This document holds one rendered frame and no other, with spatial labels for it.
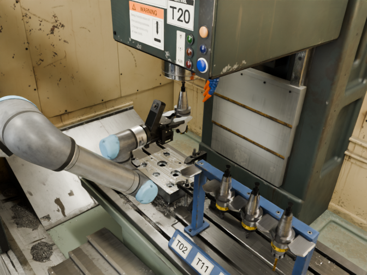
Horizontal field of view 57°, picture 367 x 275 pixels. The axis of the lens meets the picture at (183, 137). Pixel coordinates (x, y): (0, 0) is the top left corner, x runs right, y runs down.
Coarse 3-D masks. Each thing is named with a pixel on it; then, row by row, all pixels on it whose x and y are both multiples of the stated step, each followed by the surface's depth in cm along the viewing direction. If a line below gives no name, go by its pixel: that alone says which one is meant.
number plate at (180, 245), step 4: (180, 236) 128; (176, 240) 128; (180, 240) 127; (184, 240) 126; (172, 244) 128; (176, 244) 127; (180, 244) 126; (184, 244) 126; (188, 244) 125; (176, 248) 127; (180, 248) 126; (184, 248) 125; (188, 248) 124; (180, 252) 125; (184, 252) 125; (188, 252) 124; (184, 256) 124
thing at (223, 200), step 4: (216, 192) 109; (232, 192) 109; (216, 196) 110; (220, 196) 107; (224, 196) 107; (228, 196) 107; (232, 196) 107; (220, 200) 108; (224, 200) 107; (228, 200) 107; (224, 204) 107
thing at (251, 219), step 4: (244, 208) 103; (260, 208) 103; (244, 212) 101; (260, 212) 101; (244, 216) 101; (248, 216) 101; (252, 216) 100; (256, 216) 100; (260, 216) 100; (248, 220) 101; (252, 220) 101; (256, 220) 101
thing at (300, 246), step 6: (294, 240) 94; (300, 240) 94; (306, 240) 94; (288, 246) 92; (294, 246) 92; (300, 246) 92; (306, 246) 92; (312, 246) 92; (294, 252) 90; (300, 252) 90; (306, 252) 90
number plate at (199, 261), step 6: (198, 252) 121; (198, 258) 121; (204, 258) 119; (192, 264) 121; (198, 264) 120; (204, 264) 119; (210, 264) 117; (198, 270) 119; (204, 270) 118; (210, 270) 117
